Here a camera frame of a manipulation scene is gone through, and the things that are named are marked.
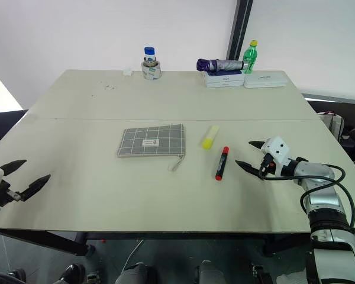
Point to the yellow highlighter pen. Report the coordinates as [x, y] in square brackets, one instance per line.
[210, 137]

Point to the black furniture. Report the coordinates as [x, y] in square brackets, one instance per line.
[4, 121]

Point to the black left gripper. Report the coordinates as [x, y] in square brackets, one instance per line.
[3, 193]

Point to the red black marker pen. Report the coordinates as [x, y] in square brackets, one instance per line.
[222, 163]

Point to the flat white box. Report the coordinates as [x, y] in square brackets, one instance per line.
[264, 80]

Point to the crumpled white paper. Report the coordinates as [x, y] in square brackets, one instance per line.
[127, 71]

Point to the white bag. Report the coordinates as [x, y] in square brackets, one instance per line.
[332, 123]

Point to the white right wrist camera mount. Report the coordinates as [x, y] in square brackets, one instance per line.
[276, 148]

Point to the dark rounded black shape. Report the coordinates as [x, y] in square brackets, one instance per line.
[73, 272]
[261, 275]

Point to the blue capped white bottle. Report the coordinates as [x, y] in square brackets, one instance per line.
[150, 55]

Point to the dark rounded grey shape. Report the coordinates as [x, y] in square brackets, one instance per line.
[136, 274]
[207, 272]

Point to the stacked white blue box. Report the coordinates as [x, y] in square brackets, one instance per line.
[225, 80]

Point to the green plastic bottle yellow cap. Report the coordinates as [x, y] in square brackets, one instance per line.
[250, 58]

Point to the folded purple grey umbrella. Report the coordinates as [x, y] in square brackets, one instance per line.
[220, 65]

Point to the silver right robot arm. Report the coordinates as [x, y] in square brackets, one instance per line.
[318, 173]

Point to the black vertical pillar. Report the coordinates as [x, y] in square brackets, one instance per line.
[240, 29]

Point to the dark side desk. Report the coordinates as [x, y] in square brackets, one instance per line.
[334, 100]

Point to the black table frame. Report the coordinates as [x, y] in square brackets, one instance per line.
[165, 235]

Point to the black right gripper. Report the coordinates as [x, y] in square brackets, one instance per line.
[268, 167]

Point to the grey checked pencil pouch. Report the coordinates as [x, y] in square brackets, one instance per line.
[151, 143]

